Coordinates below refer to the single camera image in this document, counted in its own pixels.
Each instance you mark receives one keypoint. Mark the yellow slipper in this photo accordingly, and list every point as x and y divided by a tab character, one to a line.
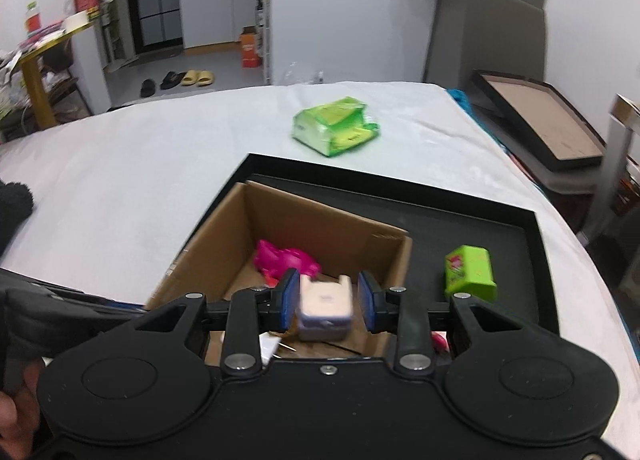
206	77
189	78

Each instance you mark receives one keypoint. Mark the blue cloth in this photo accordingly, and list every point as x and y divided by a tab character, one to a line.
459	99

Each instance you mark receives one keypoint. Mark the orange carton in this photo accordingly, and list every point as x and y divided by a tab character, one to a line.
250	50

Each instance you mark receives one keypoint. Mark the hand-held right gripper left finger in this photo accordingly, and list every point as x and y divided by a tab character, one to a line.
289	300

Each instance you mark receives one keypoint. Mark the green cube toy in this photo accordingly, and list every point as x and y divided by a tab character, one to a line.
472	272

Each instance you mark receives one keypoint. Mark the black picture frame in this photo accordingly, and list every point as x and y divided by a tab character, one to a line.
540	115

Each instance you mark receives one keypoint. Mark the pink pig figure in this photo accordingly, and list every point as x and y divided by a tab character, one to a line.
285	260

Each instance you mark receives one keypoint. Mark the black tray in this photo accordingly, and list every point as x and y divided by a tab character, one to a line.
450	220

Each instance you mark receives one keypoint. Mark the black fuzzy cloth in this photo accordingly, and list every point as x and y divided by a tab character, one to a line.
15	212

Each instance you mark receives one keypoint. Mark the person's left hand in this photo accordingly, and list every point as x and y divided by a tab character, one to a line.
15	410

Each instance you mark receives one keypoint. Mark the green tissue packet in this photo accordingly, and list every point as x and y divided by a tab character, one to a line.
330	128

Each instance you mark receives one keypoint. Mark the black slipper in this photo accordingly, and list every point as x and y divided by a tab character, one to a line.
148	87
170	80

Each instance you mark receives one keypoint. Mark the red label drink bottle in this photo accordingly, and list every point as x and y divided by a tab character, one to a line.
33	20

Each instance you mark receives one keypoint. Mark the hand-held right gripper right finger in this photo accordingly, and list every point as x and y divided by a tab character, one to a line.
367	302

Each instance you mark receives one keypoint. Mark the white cabinet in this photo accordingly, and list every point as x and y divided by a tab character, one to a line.
220	15

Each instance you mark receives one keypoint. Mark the brown cardboard box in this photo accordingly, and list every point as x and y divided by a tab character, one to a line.
230	240

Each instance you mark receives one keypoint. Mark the yellow edged table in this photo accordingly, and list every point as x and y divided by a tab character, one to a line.
37	70

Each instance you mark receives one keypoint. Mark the white charger cube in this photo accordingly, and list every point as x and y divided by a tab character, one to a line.
325	307

